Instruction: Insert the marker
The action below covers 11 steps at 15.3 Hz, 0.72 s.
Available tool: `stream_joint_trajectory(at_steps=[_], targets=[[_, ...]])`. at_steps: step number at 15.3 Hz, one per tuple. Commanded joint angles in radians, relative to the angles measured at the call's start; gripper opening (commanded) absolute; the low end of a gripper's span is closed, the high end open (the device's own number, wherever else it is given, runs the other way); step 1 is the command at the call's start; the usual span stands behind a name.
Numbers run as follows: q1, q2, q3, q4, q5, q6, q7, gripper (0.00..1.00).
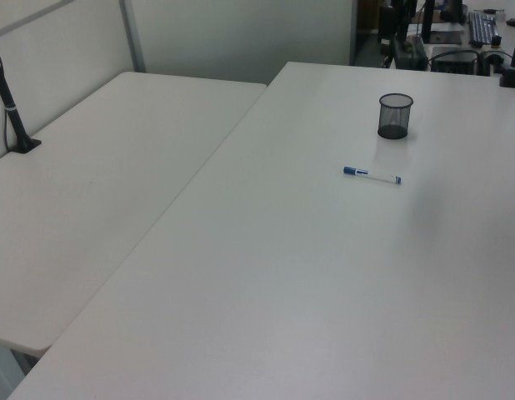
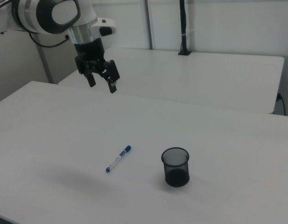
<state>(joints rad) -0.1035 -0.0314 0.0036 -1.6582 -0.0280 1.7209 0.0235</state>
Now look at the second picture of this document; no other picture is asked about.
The white side table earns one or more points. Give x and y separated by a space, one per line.
193 74

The black mesh pen cup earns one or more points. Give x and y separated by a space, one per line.
176 179

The grey partition frame post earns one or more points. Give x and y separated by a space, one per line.
149 23

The blue and white marker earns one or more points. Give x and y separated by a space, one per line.
118 159

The grey slanted frame post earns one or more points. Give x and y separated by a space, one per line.
45 65

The black pole stand with base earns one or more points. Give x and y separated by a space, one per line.
184 28

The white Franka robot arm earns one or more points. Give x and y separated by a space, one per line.
29 14

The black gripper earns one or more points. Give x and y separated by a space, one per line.
89 51

